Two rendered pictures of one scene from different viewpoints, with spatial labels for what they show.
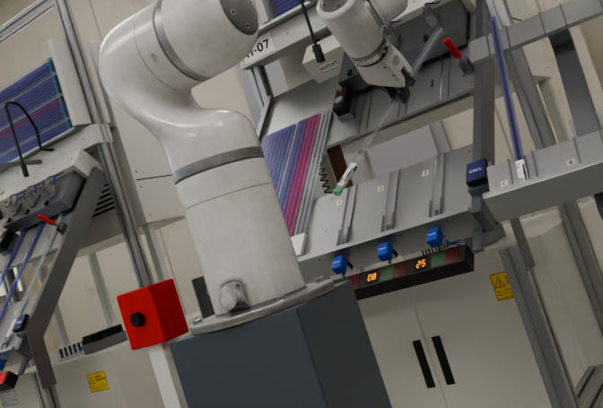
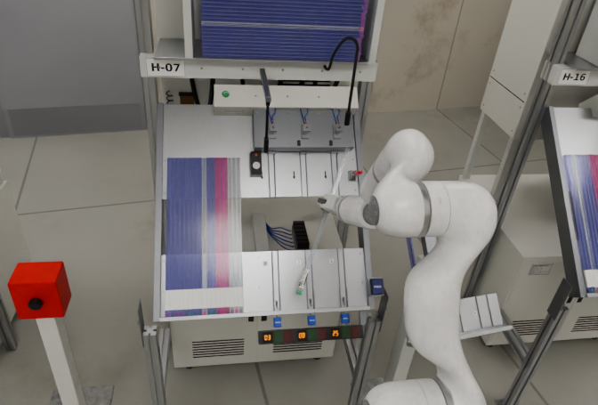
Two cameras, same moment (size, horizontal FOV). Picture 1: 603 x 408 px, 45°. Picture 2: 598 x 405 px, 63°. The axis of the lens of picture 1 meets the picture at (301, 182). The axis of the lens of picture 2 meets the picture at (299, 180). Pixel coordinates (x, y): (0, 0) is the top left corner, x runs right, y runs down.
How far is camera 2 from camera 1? 1.51 m
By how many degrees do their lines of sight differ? 55
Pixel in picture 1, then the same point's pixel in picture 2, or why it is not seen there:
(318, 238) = (254, 292)
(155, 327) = (54, 308)
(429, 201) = (337, 287)
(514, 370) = (303, 317)
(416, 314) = not seen: hidden behind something
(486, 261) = not seen: hidden behind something
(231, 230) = not seen: outside the picture
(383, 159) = not seen: outside the picture
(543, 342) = (368, 356)
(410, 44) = (317, 141)
